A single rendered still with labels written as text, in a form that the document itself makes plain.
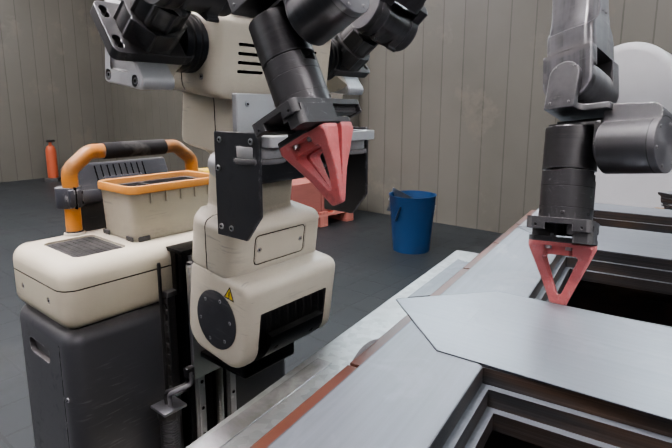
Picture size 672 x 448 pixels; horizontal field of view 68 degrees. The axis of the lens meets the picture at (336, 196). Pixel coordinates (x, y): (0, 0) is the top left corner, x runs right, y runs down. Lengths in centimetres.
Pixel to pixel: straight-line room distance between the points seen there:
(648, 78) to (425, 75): 208
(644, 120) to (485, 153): 396
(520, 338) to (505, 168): 397
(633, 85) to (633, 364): 287
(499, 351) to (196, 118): 63
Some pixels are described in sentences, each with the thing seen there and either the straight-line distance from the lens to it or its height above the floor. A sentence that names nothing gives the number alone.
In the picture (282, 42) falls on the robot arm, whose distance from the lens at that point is 52.
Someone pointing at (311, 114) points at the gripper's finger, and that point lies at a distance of 47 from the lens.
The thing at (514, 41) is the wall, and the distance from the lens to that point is 447.
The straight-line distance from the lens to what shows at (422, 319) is 55.
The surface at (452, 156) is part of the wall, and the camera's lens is 466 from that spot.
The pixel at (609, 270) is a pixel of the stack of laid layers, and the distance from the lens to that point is 88.
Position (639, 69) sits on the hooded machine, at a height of 128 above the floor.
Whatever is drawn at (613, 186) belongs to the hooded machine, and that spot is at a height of 62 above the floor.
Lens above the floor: 108
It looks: 10 degrees down
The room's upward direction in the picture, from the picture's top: straight up
